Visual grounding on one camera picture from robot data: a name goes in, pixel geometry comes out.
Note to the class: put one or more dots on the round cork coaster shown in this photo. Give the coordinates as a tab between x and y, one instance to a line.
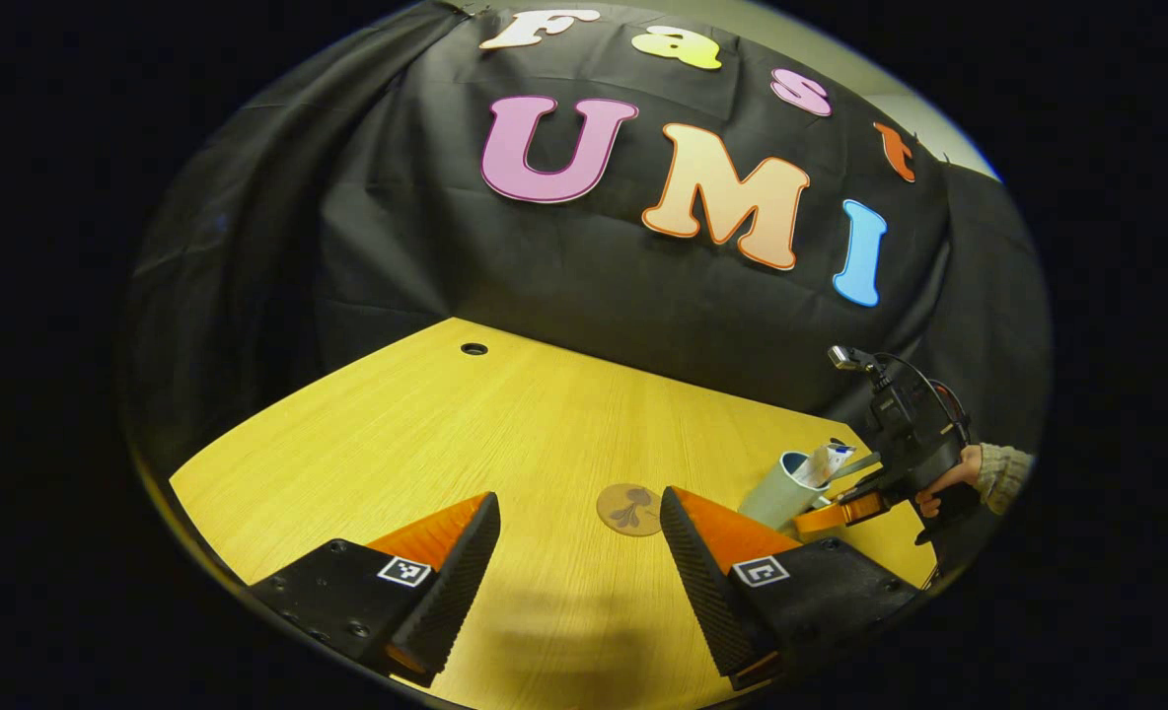
628	510

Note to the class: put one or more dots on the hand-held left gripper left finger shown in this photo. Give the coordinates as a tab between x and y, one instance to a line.
461	582

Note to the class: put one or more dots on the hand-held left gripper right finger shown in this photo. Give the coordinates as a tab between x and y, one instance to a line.
702	582

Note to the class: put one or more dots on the white toothpaste tube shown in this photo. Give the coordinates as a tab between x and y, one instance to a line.
821	463

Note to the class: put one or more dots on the wooden desktop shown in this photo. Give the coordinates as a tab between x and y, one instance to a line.
505	434

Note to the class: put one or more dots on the black backdrop cloth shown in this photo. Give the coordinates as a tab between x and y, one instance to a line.
564	266

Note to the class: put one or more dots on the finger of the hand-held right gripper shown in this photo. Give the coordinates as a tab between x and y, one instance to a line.
840	513

